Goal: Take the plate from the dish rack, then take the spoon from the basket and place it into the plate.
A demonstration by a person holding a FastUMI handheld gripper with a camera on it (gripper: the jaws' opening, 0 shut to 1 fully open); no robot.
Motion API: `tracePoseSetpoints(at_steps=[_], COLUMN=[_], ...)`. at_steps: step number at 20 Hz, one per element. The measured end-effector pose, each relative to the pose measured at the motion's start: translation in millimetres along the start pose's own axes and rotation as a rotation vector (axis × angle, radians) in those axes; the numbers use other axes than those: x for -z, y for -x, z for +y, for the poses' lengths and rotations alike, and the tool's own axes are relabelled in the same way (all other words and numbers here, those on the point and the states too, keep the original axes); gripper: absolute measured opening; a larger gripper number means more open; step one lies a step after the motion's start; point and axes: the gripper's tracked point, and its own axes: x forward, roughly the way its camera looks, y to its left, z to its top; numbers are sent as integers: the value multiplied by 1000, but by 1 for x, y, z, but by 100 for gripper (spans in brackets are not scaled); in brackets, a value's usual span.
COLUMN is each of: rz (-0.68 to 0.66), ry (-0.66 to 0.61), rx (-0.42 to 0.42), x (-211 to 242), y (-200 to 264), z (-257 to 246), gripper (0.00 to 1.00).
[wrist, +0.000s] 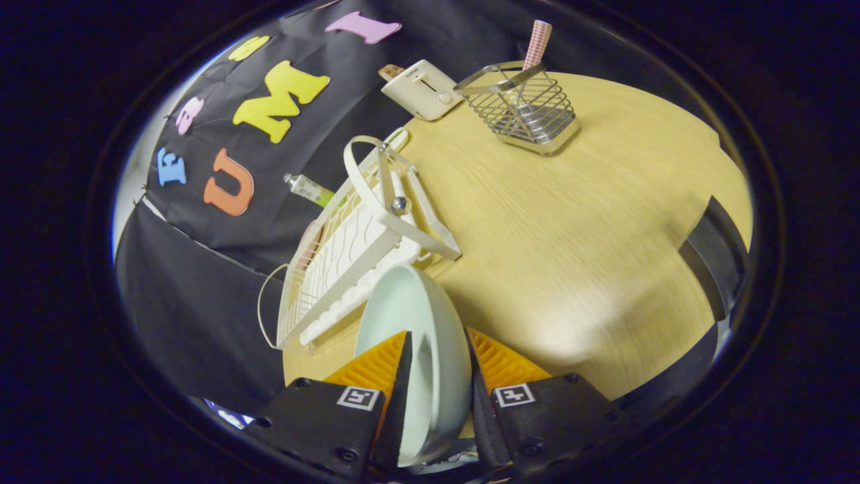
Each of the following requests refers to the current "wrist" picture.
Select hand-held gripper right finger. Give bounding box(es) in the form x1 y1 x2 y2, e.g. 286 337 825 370
467 327 629 475

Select pale green plate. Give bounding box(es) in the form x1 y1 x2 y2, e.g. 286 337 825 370
354 264 473 468

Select white wire dish rack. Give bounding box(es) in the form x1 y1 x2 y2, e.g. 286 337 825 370
258 128 463 350

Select metal wire basket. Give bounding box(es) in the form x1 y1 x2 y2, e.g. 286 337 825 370
454 60 581 157

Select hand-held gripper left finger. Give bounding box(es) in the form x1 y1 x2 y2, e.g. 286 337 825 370
243 329 414 481

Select green liquid bottle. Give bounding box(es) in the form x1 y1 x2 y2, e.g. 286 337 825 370
284 173 335 208

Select dark curved bar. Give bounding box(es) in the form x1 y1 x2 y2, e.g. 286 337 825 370
677 195 751 322

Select cream toaster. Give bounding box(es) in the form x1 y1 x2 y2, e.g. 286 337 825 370
380 59 464 122

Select pink checked handle spoon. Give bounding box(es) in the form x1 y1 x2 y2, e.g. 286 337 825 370
514 19 553 128

